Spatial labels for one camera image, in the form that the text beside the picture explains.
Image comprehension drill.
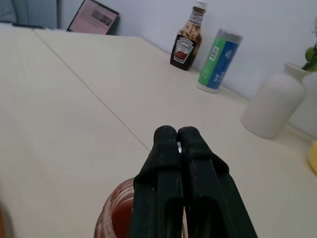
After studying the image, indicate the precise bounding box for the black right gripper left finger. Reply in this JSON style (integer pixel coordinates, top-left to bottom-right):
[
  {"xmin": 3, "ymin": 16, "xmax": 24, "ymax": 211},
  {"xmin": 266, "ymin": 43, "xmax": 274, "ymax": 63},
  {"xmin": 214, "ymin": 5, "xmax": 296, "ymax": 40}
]
[{"xmin": 129, "ymin": 125, "xmax": 184, "ymax": 238}]

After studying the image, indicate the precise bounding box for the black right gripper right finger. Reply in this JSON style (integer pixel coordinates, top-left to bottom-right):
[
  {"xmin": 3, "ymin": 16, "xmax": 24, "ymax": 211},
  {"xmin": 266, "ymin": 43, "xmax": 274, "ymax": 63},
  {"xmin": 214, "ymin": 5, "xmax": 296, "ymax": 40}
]
[{"xmin": 177, "ymin": 126, "xmax": 259, "ymax": 238}]

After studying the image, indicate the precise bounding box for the glass jam jar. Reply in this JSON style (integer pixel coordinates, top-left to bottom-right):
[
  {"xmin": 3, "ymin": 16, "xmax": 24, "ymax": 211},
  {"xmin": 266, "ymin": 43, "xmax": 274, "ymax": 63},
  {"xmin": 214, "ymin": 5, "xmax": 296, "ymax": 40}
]
[{"xmin": 93, "ymin": 178, "xmax": 187, "ymax": 238}]

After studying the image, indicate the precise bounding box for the white rounded bottle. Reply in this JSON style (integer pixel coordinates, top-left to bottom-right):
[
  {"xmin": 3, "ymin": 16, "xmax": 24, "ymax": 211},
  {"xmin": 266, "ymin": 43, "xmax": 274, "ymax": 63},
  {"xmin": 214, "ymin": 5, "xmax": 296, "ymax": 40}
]
[{"xmin": 240, "ymin": 73, "xmax": 306, "ymax": 139}]

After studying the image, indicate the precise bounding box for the yellow fruit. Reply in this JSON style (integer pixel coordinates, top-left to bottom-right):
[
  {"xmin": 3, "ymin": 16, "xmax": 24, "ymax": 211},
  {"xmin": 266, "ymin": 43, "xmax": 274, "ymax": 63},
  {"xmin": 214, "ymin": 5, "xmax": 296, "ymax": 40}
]
[{"xmin": 307, "ymin": 140, "xmax": 317, "ymax": 177}]

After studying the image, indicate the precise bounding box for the green and blue cylindrical canister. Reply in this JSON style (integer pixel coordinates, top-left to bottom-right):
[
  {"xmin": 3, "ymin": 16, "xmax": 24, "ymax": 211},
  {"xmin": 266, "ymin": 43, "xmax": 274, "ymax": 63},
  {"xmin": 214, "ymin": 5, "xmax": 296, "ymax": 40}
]
[{"xmin": 196, "ymin": 28, "xmax": 244, "ymax": 94}]

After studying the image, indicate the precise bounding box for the white tall vase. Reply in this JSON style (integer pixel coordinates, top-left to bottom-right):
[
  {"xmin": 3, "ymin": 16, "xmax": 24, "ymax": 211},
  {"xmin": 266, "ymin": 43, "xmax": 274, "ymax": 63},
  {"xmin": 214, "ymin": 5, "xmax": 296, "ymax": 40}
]
[{"xmin": 287, "ymin": 71, "xmax": 317, "ymax": 139}]

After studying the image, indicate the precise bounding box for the dark brown sauce bottle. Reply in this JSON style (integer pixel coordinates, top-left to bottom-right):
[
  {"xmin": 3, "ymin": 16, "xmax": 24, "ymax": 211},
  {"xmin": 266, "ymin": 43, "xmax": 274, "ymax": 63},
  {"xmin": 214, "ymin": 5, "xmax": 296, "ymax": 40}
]
[{"xmin": 169, "ymin": 0, "xmax": 208, "ymax": 71}]

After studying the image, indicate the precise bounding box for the white plant pot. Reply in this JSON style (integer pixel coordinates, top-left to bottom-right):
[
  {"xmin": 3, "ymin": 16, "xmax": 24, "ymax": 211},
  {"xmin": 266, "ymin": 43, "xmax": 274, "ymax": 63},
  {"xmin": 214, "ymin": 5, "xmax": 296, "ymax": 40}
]
[{"xmin": 283, "ymin": 62, "xmax": 315, "ymax": 81}]

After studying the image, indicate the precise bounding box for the green plant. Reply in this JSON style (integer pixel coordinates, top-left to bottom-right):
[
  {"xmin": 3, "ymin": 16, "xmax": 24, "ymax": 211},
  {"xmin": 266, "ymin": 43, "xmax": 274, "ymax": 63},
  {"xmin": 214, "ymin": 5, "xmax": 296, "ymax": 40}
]
[{"xmin": 301, "ymin": 42, "xmax": 317, "ymax": 72}]

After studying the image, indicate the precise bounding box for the black framed pink board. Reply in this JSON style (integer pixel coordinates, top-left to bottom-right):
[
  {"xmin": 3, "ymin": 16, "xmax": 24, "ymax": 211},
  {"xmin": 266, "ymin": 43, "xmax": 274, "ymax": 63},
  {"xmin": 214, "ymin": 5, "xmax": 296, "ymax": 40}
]
[{"xmin": 66, "ymin": 0, "xmax": 120, "ymax": 36}]

